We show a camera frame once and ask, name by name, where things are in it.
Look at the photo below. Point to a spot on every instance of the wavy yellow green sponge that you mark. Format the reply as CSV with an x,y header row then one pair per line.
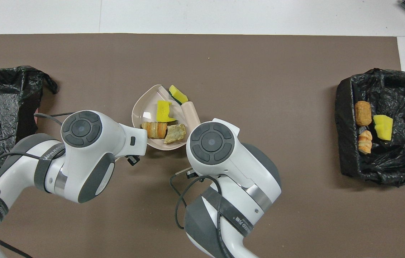
x,y
382,127

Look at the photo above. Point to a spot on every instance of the brown table mat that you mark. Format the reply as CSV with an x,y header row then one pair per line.
x,y
260,71

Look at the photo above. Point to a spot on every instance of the beige plastic dustpan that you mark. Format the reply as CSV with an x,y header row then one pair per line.
x,y
145,107

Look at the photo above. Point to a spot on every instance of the notched yellow sponge piece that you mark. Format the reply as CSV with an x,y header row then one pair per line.
x,y
164,111

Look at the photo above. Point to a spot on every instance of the pale bread piece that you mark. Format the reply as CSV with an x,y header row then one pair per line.
x,y
175,133

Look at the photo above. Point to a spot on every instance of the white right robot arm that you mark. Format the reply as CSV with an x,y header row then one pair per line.
x,y
231,172

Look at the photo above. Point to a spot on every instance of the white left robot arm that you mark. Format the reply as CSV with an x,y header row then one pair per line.
x,y
80,150

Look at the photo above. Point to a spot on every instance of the small striped bread roll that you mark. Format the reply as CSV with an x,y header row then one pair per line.
x,y
365,142

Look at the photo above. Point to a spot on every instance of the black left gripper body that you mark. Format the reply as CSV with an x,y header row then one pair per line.
x,y
133,159

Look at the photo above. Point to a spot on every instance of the striped croissant bread piece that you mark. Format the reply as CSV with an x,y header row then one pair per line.
x,y
154,129

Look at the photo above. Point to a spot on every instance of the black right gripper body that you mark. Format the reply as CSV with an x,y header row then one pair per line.
x,y
191,175

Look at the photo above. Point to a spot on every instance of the brown bread bun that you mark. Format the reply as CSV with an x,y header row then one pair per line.
x,y
363,113

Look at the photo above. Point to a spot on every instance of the green yellow sponge wedge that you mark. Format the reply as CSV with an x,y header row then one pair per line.
x,y
178,94

